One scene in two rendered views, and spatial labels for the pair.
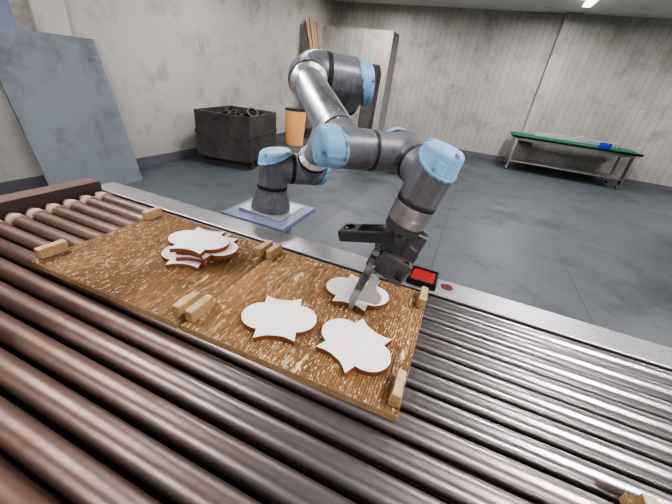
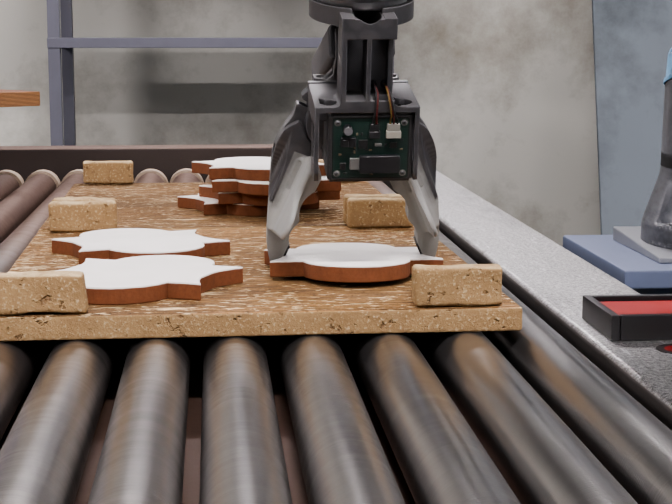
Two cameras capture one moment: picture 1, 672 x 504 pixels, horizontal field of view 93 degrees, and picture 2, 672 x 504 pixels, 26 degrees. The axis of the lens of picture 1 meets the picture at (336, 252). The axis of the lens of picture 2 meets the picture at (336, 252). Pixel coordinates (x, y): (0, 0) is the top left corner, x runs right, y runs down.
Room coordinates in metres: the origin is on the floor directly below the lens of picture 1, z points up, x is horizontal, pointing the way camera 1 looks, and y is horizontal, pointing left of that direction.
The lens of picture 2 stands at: (0.15, -1.03, 1.11)
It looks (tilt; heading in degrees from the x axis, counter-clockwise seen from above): 9 degrees down; 66
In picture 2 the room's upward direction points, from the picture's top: straight up
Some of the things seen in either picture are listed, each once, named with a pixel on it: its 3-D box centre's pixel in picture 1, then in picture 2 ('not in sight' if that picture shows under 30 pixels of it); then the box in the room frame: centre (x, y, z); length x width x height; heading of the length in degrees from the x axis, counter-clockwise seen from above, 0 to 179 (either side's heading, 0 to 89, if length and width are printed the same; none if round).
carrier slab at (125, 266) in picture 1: (167, 256); (226, 208); (0.67, 0.42, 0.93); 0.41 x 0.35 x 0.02; 71
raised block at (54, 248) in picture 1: (52, 249); (108, 172); (0.60, 0.64, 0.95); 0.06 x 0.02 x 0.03; 161
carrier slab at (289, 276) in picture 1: (320, 310); (240, 272); (0.54, 0.02, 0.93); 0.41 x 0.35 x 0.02; 72
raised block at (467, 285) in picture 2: (423, 297); (457, 284); (0.60, -0.21, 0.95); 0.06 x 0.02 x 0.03; 162
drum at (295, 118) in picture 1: (295, 127); not in sight; (7.13, 1.19, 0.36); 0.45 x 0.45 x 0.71
